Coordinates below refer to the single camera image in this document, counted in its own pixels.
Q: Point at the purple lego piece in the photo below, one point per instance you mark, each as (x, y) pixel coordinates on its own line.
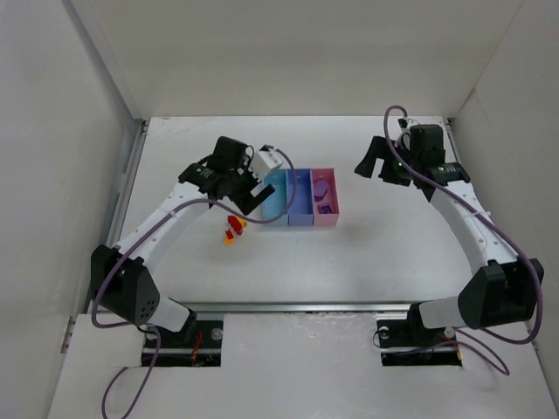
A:
(320, 190)

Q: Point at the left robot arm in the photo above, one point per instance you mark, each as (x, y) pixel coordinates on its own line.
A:
(122, 275)

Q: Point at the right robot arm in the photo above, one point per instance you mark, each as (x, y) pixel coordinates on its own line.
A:
(505, 286)

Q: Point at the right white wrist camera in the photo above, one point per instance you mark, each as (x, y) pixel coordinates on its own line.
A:
(406, 122)

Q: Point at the light blue container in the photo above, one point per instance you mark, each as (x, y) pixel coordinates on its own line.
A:
(276, 203)

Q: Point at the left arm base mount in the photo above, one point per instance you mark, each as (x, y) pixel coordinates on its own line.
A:
(202, 349)

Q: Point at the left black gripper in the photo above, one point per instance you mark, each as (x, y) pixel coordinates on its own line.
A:
(244, 188)

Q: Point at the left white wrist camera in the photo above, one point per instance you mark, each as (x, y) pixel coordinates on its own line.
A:
(265, 161)

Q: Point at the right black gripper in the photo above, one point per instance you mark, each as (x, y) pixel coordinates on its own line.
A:
(386, 165)

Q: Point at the pink container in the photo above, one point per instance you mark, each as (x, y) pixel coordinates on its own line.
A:
(325, 199)

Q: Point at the red lego piece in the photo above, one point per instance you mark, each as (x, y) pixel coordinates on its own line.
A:
(234, 226)

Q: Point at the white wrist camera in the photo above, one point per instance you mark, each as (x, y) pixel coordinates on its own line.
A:
(265, 161)
(406, 122)

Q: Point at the aluminium rail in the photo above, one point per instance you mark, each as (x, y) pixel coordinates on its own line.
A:
(298, 307)

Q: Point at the orange lego piece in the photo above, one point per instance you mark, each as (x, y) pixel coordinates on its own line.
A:
(229, 238)

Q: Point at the small purple lego brick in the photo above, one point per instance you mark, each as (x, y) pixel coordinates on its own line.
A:
(325, 208)

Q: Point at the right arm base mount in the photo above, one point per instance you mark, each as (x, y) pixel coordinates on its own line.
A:
(419, 345)

